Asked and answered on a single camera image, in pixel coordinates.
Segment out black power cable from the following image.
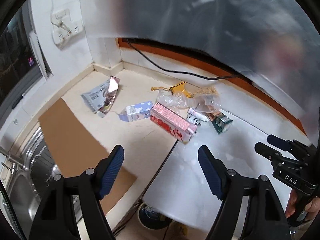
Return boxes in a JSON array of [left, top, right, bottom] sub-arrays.
[[126, 38, 241, 81]]

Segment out blue white milk carton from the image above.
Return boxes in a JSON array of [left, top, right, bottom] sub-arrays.
[[118, 101, 153, 122]]

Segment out black white printed wrapper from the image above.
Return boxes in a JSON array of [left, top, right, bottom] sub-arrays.
[[187, 114, 201, 133]]

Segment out white wall socket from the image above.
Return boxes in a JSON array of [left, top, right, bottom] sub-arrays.
[[50, 9, 84, 49]]

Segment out brown cardboard sheet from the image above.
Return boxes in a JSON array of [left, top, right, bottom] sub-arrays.
[[38, 97, 138, 215]]

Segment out dark green small carton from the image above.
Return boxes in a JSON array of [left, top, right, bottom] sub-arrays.
[[207, 112, 233, 134]]

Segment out clear crumpled plastic wrap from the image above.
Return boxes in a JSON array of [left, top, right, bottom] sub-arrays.
[[156, 89, 221, 113]]

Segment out yellow crumpled paper bag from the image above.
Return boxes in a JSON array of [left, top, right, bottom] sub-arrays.
[[151, 81, 193, 98]]

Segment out steel sink faucet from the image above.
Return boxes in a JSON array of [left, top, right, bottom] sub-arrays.
[[0, 147, 24, 174]]

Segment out person's right hand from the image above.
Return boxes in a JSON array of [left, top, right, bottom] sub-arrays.
[[285, 191, 320, 218]]

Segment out dark window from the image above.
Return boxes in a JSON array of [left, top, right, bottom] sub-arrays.
[[1, 1, 52, 108]]

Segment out stainless steel sink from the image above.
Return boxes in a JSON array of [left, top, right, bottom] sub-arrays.
[[0, 127, 83, 240]]

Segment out pink red carton box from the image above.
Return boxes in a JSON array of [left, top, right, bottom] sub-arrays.
[[150, 102, 197, 144]]

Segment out grey silver foil pouch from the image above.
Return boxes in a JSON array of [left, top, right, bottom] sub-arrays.
[[81, 76, 120, 117]]

